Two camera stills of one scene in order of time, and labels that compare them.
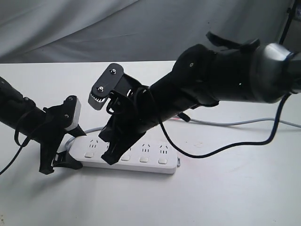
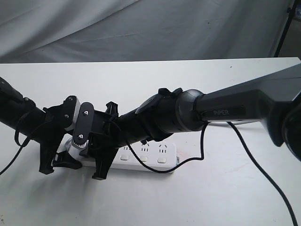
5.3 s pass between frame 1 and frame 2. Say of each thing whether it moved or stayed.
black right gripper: moved
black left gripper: stayed
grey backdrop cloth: stayed
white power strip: stayed
